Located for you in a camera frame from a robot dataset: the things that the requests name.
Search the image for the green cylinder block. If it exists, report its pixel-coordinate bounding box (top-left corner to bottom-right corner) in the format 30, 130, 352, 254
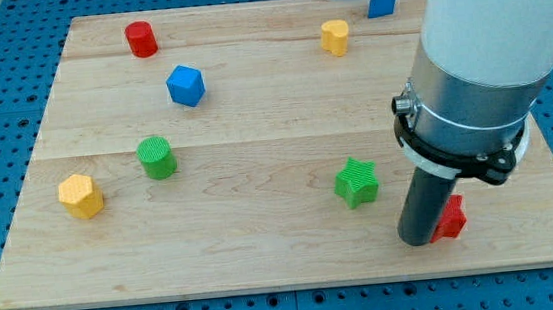
136, 136, 177, 180

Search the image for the blue block behind arm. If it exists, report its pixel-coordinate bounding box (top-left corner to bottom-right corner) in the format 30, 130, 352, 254
367, 0, 397, 18

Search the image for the yellow hexagon block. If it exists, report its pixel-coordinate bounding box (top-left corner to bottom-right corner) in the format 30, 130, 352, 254
57, 174, 104, 220

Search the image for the blue cube block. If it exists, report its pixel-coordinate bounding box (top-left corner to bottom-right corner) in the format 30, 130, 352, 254
166, 65, 206, 107

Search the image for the yellow heart block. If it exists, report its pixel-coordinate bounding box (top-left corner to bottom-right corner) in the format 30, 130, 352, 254
320, 19, 349, 57

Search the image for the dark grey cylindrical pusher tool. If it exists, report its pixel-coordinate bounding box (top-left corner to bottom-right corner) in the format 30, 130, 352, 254
397, 168, 457, 246

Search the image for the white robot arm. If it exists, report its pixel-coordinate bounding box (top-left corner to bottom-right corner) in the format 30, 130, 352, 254
330, 0, 553, 246

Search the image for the wooden board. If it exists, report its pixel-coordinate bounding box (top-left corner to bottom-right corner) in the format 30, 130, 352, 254
0, 0, 553, 310

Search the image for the red star block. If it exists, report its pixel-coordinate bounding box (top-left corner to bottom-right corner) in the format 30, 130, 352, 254
430, 194, 467, 243

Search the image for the green star block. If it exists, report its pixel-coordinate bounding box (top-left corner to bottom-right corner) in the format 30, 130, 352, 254
334, 157, 380, 210

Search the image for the red cylinder block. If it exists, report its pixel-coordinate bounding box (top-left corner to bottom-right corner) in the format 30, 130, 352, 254
124, 20, 159, 58

